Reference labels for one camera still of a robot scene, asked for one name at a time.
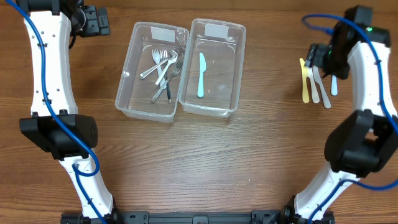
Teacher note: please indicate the translucent white plastic knife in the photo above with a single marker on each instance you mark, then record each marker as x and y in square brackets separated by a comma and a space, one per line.
[318, 80]

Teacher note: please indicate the yellow plastic knife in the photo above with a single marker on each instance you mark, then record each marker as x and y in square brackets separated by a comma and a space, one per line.
[304, 72]

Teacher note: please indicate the clear plastic right container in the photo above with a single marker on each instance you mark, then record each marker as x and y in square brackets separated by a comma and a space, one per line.
[223, 45]

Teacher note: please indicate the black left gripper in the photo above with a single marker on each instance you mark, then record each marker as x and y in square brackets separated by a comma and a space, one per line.
[94, 22]

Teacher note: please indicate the cream plastic knife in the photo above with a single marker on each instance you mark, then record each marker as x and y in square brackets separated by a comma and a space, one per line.
[314, 92]

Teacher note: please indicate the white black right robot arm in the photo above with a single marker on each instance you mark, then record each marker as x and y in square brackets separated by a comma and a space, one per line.
[365, 141]

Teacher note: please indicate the small white plastic fork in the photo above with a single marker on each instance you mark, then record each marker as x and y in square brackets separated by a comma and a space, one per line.
[157, 58]

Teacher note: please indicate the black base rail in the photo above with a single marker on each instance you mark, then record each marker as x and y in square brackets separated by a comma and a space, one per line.
[140, 217]

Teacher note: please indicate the clear plastic container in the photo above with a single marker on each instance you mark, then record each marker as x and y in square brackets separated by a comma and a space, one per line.
[134, 94]
[223, 45]

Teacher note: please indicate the clear plastic left container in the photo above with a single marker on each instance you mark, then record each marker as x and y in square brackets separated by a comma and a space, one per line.
[134, 94]

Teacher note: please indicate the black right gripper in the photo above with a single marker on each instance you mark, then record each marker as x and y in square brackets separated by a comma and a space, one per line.
[311, 55]

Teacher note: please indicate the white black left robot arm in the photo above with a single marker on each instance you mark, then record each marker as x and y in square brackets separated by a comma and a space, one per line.
[55, 124]

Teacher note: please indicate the black handled fork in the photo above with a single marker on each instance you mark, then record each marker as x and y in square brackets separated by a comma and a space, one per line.
[168, 91]

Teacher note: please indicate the mint green plastic knife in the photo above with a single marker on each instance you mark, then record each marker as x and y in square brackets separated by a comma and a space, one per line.
[202, 69]

